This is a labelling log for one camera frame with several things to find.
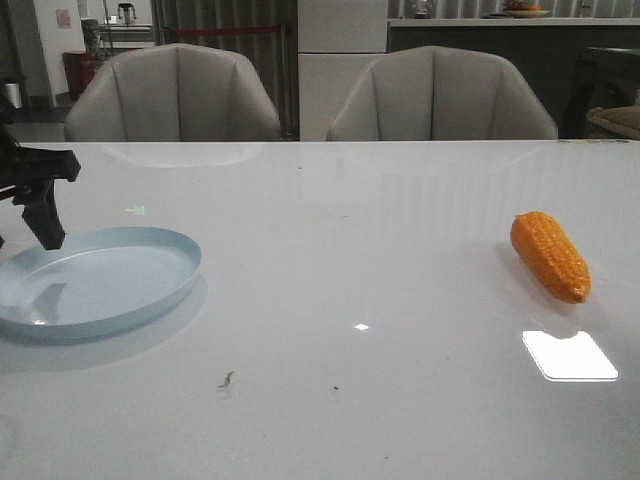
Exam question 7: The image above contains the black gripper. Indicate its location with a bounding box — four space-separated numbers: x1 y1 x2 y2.
1 102 81 250

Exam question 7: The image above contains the light blue round plate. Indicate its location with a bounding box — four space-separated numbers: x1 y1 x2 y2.
1 227 202 343

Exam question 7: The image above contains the orange plastic corn cob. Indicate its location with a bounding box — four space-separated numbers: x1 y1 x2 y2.
510 211 592 304

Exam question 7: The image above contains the red trash bin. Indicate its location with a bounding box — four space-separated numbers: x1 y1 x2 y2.
62 51 95 100

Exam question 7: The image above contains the grey upholstered chair left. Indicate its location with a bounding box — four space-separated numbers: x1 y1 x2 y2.
64 43 280 142

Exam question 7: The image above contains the grey upholstered chair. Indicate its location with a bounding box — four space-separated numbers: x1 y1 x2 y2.
64 43 280 142
326 46 558 142

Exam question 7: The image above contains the white refrigerator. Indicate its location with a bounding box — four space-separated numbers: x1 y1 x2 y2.
297 1 388 141

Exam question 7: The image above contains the grey upholstered chair right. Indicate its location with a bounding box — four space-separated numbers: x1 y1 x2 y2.
326 46 558 142

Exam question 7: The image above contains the fruit bowl on counter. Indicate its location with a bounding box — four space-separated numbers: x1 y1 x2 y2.
503 0 549 19

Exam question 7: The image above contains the dark kitchen counter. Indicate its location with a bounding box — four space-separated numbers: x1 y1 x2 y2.
387 18 639 128

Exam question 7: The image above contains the dark side table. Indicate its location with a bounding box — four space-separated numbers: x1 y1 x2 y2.
559 47 639 139

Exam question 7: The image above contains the brown cushioned sofa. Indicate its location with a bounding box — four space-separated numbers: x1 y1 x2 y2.
586 105 640 140

